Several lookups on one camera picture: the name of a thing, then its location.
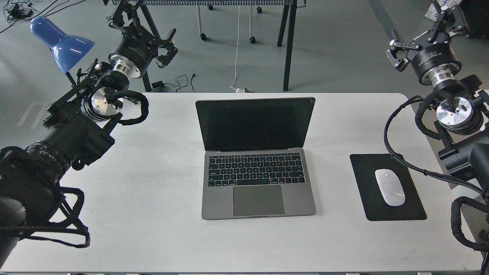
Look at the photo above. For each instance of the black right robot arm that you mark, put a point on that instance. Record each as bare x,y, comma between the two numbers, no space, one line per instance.
453,113

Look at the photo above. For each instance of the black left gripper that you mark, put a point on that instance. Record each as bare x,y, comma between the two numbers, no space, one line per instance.
137,48

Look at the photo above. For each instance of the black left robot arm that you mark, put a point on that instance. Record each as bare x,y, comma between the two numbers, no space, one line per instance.
78,134

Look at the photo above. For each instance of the black mouse pad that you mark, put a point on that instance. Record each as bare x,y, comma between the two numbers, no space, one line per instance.
375,207

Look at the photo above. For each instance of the black power adapter with cable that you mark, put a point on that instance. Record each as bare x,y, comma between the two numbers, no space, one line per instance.
181,82

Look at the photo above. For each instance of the blue desk lamp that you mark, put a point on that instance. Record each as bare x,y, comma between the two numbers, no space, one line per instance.
67,50

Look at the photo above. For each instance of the white computer mouse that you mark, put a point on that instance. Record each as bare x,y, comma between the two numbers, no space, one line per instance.
390,187

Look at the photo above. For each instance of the white cardboard box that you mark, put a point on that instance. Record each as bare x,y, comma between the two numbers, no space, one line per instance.
433,14

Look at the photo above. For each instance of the grey laptop computer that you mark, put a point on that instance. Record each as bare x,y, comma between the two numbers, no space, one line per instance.
255,164

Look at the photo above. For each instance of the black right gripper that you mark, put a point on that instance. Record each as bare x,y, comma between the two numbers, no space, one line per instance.
431,55

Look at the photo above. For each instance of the rolling cart with casters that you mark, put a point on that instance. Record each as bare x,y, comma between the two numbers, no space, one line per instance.
226,16

